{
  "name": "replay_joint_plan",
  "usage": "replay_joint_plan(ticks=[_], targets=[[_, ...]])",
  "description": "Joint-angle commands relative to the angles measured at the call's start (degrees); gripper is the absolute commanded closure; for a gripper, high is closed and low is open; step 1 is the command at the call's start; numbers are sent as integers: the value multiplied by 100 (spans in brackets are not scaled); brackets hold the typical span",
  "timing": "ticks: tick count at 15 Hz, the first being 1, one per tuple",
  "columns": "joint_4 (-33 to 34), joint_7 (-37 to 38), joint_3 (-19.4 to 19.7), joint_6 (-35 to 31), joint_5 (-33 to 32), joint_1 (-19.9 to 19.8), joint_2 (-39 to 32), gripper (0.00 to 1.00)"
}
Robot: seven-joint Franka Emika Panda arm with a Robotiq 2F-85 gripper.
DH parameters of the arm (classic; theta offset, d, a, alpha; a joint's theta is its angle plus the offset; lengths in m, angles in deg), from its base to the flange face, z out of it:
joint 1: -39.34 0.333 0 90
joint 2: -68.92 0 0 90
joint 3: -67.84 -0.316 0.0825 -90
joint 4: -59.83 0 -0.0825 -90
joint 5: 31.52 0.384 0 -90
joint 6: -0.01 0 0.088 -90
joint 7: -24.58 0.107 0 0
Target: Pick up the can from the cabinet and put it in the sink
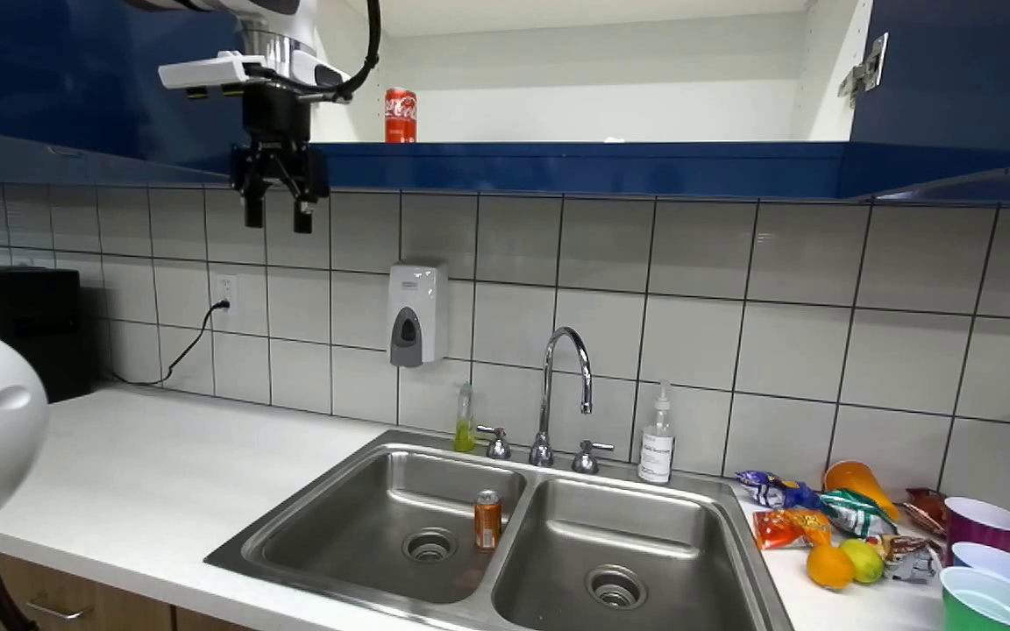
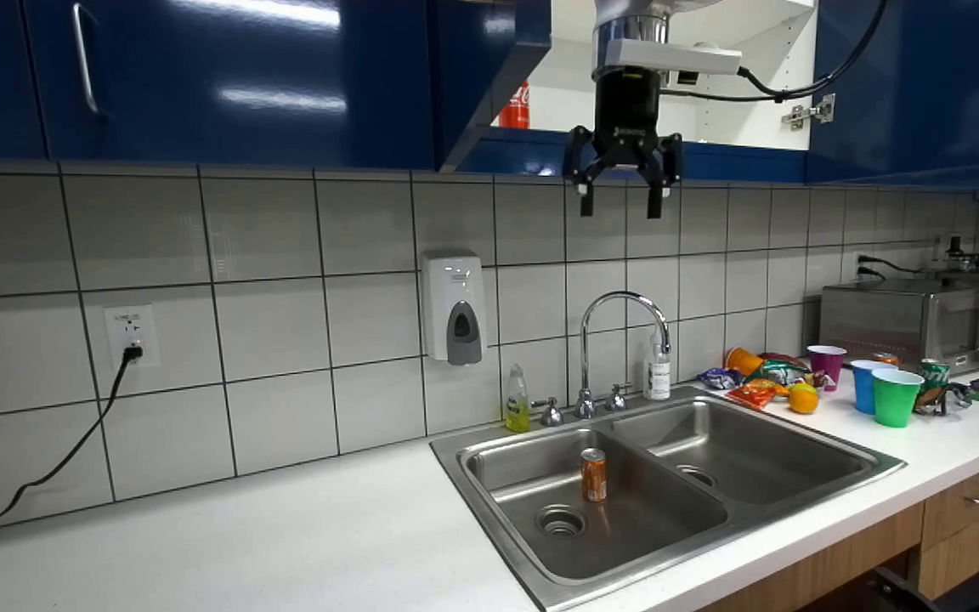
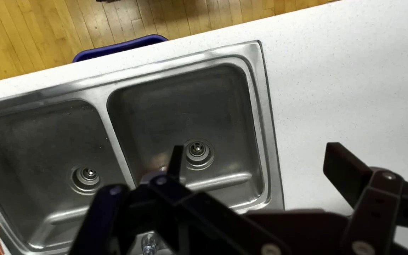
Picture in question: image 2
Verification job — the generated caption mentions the white wall soap dispenser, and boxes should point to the white wall soap dispenser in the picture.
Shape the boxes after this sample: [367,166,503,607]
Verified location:
[419,249,491,368]

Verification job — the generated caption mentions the blue plastic cup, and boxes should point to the blue plastic cup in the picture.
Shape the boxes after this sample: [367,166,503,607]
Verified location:
[846,358,893,417]

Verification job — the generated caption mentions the silver cabinet door handle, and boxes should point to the silver cabinet door handle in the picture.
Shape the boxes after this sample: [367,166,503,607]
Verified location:
[66,0,105,120]

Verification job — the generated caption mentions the round orange fruit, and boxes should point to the round orange fruit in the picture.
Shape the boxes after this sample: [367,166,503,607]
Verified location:
[784,380,822,417]

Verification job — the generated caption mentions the open cabinet with white interior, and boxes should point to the open cabinet with white interior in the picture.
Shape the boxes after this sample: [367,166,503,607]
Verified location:
[466,0,822,184]

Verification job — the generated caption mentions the blue snack bag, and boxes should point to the blue snack bag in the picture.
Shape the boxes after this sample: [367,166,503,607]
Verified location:
[701,363,742,394]

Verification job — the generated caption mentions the chrome gooseneck faucet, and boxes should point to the chrome gooseneck faucet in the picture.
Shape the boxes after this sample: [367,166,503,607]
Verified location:
[534,284,676,429]

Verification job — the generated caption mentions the orange squash toy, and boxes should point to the orange squash toy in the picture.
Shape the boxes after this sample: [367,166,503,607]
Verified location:
[723,345,763,380]

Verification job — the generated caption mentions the colourful toy figure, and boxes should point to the colourful toy figure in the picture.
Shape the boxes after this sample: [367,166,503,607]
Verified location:
[914,358,976,417]

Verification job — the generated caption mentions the purple plastic cup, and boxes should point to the purple plastic cup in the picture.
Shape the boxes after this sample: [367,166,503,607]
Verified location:
[804,342,849,391]

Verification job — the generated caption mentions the wooden base cabinet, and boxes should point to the wooden base cabinet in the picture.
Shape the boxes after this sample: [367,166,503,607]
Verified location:
[704,448,979,612]

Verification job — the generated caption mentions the black plugged wall cables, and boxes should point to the black plugged wall cables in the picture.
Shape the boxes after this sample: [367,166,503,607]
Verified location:
[852,251,945,290]

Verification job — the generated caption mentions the green plastic cup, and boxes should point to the green plastic cup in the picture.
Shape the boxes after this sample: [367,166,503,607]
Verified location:
[870,368,929,431]

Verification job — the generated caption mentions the white wall outlet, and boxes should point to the white wall outlet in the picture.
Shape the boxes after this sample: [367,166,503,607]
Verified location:
[105,302,164,370]

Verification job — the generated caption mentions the stainless steel double sink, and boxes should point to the stainless steel double sink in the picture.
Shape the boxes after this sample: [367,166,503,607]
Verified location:
[428,388,910,612]

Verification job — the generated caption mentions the clear pump soap bottle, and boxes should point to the clear pump soap bottle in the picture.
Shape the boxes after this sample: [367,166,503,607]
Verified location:
[638,327,676,405]

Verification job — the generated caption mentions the orange soda can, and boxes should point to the orange soda can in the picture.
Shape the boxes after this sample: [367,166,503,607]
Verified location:
[578,441,612,507]

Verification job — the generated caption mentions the metal cabinet hinge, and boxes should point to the metal cabinet hinge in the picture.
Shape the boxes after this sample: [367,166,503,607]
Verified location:
[783,90,838,132]

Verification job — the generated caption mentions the silver toaster oven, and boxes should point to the silver toaster oven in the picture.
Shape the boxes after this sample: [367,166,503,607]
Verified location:
[815,269,979,368]

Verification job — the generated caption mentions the green snack bag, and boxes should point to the green snack bag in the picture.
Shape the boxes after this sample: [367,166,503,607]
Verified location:
[759,354,815,388]

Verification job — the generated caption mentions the black power cord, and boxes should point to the black power cord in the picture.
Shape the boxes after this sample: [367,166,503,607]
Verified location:
[0,342,145,541]

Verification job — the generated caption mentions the green dish soap bottle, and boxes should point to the green dish soap bottle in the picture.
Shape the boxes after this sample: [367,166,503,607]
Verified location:
[500,359,536,434]

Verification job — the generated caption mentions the red snack bag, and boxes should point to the red snack bag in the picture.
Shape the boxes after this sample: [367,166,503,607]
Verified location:
[726,380,784,410]

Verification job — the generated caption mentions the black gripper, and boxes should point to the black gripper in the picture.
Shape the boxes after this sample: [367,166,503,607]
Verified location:
[561,63,687,222]

